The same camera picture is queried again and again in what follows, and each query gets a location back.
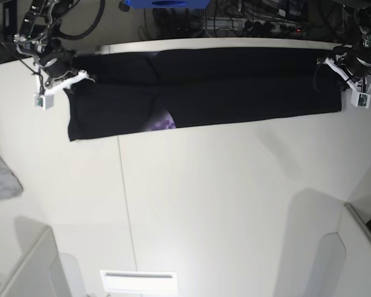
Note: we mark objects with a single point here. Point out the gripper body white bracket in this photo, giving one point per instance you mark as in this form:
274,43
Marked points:
352,64
60,72

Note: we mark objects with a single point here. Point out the black T-shirt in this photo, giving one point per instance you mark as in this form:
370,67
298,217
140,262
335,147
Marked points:
137,92

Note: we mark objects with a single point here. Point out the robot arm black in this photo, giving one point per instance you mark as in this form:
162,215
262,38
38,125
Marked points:
359,13
40,37

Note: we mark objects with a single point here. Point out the blue plastic bin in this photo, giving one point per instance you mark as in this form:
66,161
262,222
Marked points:
160,4

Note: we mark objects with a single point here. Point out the black equipment rack left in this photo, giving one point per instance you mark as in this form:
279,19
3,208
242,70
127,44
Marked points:
9,13

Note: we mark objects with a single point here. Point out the white bin right front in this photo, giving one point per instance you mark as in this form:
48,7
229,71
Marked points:
342,266

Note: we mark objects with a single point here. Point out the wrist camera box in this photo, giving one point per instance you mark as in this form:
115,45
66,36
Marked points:
43,101
360,99

